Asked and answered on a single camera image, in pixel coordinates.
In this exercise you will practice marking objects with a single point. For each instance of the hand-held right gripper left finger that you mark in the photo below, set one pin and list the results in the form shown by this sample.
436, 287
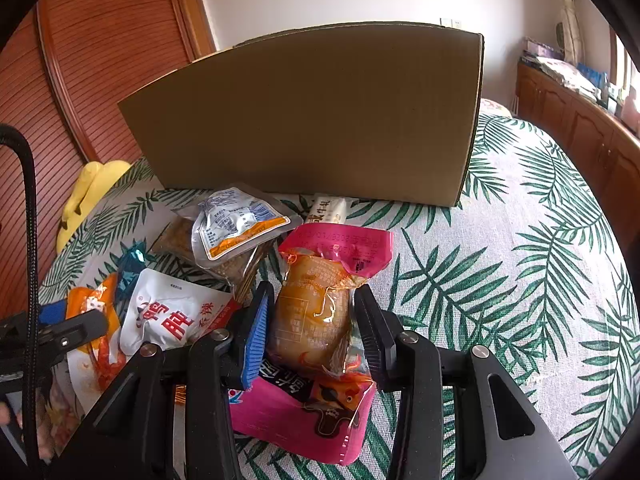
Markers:
254, 334

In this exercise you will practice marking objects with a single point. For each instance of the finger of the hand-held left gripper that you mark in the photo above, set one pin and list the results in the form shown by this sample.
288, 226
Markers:
75, 335

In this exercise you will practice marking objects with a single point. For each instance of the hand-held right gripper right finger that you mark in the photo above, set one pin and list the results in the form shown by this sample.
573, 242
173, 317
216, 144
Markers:
375, 347

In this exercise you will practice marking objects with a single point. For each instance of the brown snack packet pink top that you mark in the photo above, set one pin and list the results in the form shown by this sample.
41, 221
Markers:
310, 310

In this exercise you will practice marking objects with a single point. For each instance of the clear sesame brittle packet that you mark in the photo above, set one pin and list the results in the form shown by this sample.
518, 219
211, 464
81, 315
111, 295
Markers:
175, 240

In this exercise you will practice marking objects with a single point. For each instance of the cream white snack bar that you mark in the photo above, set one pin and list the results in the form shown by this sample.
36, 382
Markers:
327, 210

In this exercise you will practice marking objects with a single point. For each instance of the brown cardboard box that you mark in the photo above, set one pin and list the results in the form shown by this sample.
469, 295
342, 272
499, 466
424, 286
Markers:
300, 110

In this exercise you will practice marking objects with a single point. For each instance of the blue snack packet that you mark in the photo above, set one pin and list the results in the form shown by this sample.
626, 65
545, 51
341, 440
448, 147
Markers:
52, 312

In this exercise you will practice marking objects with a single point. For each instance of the orange crayfish snack packet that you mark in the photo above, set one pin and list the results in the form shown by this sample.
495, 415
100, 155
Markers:
102, 375

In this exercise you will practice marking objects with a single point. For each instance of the pale printed snack packet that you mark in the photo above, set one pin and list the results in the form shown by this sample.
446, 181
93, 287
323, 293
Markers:
60, 410

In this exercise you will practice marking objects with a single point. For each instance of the pink and black snack packet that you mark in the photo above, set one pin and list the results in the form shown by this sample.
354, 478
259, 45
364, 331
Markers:
280, 420

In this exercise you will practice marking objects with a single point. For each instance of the white and red snack packet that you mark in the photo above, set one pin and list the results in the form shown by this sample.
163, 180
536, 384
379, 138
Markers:
165, 310

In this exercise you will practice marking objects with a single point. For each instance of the teal snack wrapper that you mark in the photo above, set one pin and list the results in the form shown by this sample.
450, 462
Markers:
131, 260

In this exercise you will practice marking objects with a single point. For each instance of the silver packet orange stripe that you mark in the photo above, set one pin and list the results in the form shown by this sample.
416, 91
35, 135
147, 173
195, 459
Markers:
235, 225

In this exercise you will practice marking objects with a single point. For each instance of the yellow plush toy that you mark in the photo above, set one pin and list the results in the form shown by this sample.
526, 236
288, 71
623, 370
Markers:
95, 185

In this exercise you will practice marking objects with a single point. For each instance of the leaf print bedsheet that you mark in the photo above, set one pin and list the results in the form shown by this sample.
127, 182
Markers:
500, 260

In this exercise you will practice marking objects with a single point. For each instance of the pink pillow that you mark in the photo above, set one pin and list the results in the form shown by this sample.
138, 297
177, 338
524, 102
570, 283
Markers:
496, 107

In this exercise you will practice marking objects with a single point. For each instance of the wooden wardrobe door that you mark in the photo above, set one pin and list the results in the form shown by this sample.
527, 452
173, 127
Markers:
100, 60

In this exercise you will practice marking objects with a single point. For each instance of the wooden desk with clutter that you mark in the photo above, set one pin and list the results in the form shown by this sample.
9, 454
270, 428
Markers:
575, 120

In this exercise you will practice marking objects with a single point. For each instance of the white wall socket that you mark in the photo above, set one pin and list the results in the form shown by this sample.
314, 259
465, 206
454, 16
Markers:
451, 22

